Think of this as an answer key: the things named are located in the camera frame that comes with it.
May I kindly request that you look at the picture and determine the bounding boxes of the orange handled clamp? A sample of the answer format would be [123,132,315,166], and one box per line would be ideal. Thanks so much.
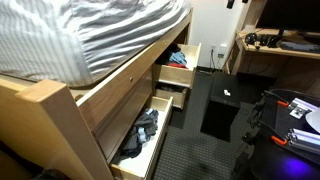
[271,136,287,146]
[277,100,289,107]

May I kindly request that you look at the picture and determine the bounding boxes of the blue and red clothes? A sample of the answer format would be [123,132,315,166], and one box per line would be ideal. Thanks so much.
[155,44,187,68]

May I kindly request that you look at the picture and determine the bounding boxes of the dark grey clothes pile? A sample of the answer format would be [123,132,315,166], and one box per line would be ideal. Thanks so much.
[120,108,159,158]

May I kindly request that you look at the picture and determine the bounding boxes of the wooden desk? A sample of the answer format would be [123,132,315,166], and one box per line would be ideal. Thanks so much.
[223,31,320,97]

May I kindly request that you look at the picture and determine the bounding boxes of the white wall power outlet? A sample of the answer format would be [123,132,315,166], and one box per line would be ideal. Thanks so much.
[210,44,227,58]

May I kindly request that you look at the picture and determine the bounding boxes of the grey striped bed sheet mattress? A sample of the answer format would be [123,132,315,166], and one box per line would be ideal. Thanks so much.
[0,0,191,87]

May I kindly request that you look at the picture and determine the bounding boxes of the black wall power cable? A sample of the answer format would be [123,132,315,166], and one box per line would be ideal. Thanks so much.
[209,49,222,71]

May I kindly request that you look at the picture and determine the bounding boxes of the lower aluminium extrusion rail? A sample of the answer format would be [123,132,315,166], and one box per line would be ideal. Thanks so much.
[287,128,320,154]

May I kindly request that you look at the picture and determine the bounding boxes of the black computer tower case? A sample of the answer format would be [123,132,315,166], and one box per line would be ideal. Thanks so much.
[200,73,240,142]

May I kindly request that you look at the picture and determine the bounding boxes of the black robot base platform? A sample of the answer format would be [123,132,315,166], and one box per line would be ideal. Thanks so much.
[231,89,320,180]

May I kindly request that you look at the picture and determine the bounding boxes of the light wooden bed frame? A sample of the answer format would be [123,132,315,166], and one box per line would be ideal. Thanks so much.
[0,15,192,180]

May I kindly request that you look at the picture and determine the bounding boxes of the black headphones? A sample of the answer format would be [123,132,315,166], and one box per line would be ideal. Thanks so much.
[245,33,281,48]

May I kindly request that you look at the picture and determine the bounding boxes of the aluminium extrusion rail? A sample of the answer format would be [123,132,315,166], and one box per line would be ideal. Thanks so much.
[287,128,320,154]
[288,98,318,119]

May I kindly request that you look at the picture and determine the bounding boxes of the black computer monitor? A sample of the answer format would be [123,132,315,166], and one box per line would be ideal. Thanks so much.
[256,0,320,33]

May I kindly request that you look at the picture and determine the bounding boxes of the upper aluminium extrusion rail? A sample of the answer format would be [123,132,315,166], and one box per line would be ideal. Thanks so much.
[288,98,318,119]

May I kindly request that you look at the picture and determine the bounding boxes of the black keyboard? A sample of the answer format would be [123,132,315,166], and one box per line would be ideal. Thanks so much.
[279,42,320,54]

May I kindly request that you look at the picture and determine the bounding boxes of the wooden drawer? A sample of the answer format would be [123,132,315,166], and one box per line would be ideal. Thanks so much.
[154,44,201,89]
[110,97,173,180]
[155,83,188,109]

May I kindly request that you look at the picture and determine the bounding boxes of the upper orange handled clamp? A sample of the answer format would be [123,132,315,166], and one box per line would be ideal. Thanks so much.
[277,100,289,107]

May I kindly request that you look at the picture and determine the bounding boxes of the lower orange handled clamp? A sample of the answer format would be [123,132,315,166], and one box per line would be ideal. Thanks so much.
[271,136,287,146]

